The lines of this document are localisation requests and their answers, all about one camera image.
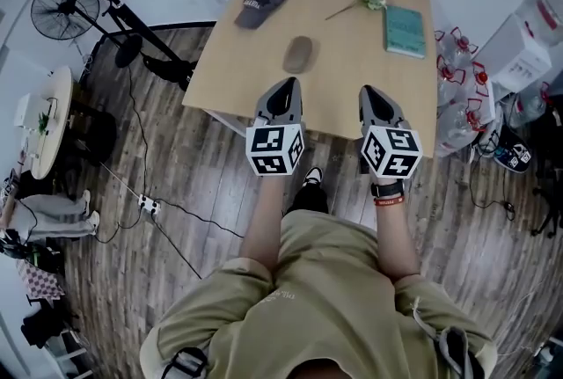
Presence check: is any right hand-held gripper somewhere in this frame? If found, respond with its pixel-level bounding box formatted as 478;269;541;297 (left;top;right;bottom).
359;85;425;181

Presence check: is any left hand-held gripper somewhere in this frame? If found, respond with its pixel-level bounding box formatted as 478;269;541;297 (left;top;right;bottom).
245;77;307;178

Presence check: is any brown oval object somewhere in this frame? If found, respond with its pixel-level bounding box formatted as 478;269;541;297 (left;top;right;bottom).
282;35;314;74

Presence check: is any person's right forearm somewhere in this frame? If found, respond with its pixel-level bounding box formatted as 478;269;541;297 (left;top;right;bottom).
371;177;421;281

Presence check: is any person's left forearm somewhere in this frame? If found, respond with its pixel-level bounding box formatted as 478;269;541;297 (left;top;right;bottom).
239;174;289;268

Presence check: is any black wristwatch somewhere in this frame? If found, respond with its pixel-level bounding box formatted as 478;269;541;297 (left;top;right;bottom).
369;179;405;198

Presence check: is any person's black white sneaker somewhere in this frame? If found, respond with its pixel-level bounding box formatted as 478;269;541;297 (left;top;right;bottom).
303;166;325;189

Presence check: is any pile of clear water bottles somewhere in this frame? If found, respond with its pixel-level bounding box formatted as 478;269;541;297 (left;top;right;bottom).
434;26;505;158

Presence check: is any teal book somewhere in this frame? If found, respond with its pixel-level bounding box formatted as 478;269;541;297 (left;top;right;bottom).
384;4;427;60

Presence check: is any red wristband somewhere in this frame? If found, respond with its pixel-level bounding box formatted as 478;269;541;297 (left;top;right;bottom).
373;195;406;208

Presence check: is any person's black trouser leg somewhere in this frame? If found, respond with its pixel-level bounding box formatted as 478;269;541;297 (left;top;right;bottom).
285;183;330;215

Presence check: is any grey baseball cap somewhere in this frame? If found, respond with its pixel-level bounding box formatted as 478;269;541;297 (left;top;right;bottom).
233;0;290;31

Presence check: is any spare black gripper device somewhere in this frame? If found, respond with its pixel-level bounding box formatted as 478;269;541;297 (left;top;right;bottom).
492;126;533;172

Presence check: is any white box appliance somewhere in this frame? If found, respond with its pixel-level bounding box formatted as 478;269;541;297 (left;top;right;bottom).
474;14;553;95

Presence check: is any white power strip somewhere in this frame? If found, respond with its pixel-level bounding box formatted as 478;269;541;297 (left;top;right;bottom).
137;193;162;214

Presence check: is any black coat rack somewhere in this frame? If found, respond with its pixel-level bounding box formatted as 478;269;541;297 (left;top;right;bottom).
26;0;197;92

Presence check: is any black round stool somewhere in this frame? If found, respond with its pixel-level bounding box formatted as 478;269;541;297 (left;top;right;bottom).
65;102;118;167

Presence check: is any black chair base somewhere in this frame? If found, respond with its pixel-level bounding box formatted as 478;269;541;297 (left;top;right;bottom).
530;186;563;237

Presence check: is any large clear water jug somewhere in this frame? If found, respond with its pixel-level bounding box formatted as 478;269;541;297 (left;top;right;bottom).
514;0;563;47

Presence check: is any person's olive shirt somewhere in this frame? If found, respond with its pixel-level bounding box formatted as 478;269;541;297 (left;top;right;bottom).
139;209;498;379

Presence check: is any round white side table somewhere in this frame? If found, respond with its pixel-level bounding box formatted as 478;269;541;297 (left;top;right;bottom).
30;64;74;180

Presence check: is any black standing fan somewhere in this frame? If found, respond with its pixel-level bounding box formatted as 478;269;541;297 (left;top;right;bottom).
30;0;144;69

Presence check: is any small white box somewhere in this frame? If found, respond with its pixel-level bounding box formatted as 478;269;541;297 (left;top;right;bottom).
12;93;45;130

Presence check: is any checkered tablecloth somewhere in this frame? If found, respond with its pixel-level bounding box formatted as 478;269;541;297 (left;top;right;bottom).
17;258;65;303

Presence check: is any black power cable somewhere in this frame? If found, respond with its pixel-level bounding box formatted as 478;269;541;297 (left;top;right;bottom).
126;64;150;198
153;196;245;281

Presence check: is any grey backpack strap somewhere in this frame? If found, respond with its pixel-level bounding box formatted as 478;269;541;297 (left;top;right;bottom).
411;297;485;379

